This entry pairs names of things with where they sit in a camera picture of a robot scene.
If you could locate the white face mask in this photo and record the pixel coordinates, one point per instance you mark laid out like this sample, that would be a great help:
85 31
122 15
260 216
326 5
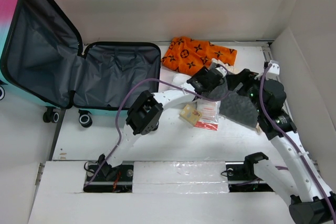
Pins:
179 79

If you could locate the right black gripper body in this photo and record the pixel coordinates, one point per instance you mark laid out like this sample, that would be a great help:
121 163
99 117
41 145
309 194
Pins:
251 88

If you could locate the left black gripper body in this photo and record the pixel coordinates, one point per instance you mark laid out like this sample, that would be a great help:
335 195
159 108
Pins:
202 73

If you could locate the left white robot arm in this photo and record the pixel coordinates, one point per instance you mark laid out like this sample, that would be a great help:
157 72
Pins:
144 114

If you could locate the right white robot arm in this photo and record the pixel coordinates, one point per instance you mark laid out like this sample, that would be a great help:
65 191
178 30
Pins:
307 196

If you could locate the aluminium frame rail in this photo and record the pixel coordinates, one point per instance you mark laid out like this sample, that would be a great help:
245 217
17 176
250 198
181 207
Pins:
268 57

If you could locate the clear red zip bag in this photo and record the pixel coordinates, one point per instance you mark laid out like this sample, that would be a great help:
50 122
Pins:
210 115

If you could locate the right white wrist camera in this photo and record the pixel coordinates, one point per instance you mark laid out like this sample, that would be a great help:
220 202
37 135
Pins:
272 68

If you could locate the teal pink suitcase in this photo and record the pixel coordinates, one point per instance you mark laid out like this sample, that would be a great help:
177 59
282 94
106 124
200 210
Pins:
43 59

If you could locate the yellow small box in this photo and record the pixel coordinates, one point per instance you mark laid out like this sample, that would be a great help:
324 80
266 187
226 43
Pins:
190 114

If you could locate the white foam cover plate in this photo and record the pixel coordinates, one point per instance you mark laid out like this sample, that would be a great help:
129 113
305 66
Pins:
196 177

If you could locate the grey plush blanket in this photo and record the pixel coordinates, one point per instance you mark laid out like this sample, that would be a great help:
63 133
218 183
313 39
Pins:
234 107

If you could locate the orange patterned plush blanket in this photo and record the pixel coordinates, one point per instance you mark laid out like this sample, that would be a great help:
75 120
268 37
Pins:
187 56

